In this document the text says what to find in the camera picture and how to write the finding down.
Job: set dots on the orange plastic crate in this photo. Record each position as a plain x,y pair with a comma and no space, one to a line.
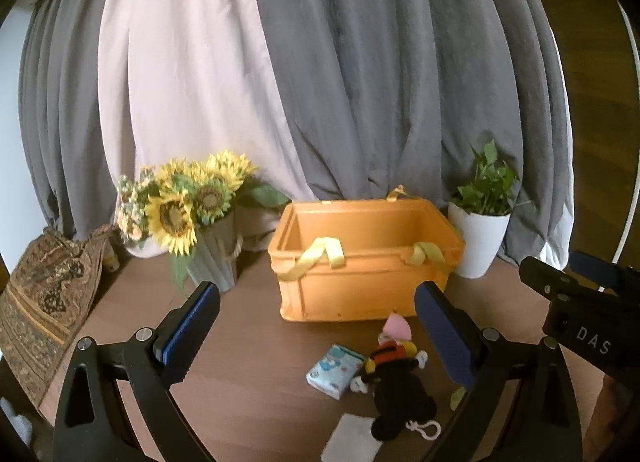
350,289

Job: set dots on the grey curtain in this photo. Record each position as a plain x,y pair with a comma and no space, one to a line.
60,107
400,67

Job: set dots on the sunflower bouquet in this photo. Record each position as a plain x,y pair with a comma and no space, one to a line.
175,214

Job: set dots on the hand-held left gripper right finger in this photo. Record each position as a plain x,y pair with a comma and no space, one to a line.
442,329

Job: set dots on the white curved pole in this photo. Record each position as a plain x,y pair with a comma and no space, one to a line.
631,117

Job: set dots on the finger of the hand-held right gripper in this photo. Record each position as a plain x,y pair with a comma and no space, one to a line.
542,274
595,269

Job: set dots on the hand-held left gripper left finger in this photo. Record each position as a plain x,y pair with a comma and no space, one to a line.
192,328

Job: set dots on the grey ribbed vase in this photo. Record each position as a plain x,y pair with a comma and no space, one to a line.
215,262

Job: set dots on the small green fabric leaf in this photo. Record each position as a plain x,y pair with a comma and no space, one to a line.
457,398

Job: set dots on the white cloth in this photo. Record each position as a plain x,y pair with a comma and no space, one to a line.
352,439

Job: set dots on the brown patterned cloth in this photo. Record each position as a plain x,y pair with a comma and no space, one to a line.
42,287

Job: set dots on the white plant pot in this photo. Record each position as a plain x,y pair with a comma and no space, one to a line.
477,242

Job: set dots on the small pink flower bouquet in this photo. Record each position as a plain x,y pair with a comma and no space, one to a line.
131,209

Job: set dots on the green leafy plant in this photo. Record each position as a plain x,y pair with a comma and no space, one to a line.
487,187

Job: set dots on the blue printed tissue packet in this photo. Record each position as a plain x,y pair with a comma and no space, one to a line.
334,369

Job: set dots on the white curtain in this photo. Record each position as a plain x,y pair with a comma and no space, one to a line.
190,77

